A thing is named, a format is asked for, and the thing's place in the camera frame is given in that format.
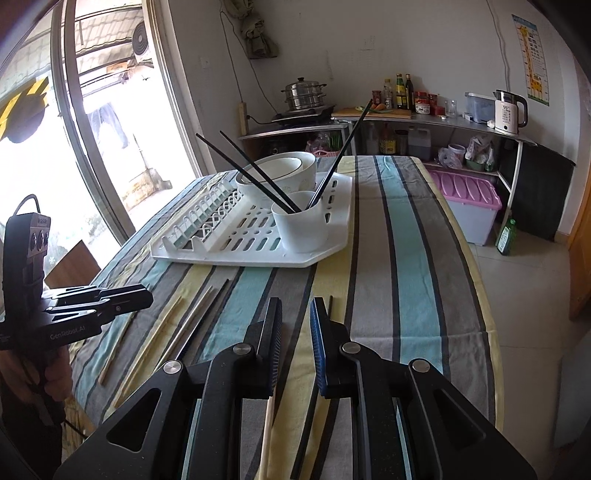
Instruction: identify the clear plastic storage container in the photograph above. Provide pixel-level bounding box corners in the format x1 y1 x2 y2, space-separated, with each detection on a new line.
465 92 495 124

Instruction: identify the white ceramic bowl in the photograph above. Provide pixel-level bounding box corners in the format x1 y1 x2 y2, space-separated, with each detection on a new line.
235 151 317 208

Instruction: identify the left human hand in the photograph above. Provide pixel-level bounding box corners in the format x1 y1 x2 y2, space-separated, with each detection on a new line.
1 346 73 403

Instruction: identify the white plastic dish rack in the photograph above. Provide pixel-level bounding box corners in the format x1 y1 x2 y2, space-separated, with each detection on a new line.
150 173 353 268

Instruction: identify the green bottle on floor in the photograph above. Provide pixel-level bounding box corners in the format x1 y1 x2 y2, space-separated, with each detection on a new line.
496 218 517 256

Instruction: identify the pink lid storage box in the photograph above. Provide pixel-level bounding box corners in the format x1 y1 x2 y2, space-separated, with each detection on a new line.
428 168 502 246

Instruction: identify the white cylindrical utensil cup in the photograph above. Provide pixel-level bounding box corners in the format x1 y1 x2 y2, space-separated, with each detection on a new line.
270 191 329 253

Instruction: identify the stainless steel steamer pot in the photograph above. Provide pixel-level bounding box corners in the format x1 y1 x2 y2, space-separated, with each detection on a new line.
281 77 327 111

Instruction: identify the wooden cutting board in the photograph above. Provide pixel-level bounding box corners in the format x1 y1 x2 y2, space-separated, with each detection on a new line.
332 107 412 121

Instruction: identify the giraffe wall poster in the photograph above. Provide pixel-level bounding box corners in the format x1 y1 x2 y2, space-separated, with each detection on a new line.
512 14 550 106

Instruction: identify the striped tablecloth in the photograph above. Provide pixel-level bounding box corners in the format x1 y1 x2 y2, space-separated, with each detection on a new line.
66 156 504 479

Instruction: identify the black induction cooker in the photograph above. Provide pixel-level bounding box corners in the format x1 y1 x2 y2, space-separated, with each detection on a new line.
271 105 335 128

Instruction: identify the wooden chair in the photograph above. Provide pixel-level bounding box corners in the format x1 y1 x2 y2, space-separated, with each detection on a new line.
45 240 100 289

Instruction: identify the pink plastic basket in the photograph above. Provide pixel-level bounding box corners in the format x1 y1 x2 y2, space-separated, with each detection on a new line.
307 137 342 157

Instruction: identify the white electric kettle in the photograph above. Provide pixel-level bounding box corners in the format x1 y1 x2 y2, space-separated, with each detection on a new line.
494 89 529 135

